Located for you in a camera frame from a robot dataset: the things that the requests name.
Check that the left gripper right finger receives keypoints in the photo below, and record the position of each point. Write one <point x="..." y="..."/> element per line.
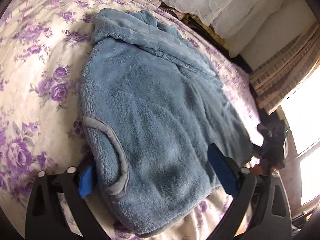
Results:
<point x="259" y="210"/>

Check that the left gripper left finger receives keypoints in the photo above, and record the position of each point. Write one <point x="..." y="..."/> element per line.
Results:
<point x="45" y="218"/>

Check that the blue fleece garment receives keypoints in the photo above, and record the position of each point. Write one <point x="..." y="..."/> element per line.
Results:
<point x="151" y="108"/>

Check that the person's right hand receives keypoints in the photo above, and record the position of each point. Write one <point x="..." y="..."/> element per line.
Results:
<point x="262" y="169"/>

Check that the brown checked curtain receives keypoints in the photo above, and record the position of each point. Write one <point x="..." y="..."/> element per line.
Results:
<point x="275" y="79"/>

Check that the purple floral bed sheet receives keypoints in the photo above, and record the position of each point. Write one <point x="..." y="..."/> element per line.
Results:
<point x="44" y="45"/>

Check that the window with frame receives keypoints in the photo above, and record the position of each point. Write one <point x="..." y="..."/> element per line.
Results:
<point x="300" y="111"/>

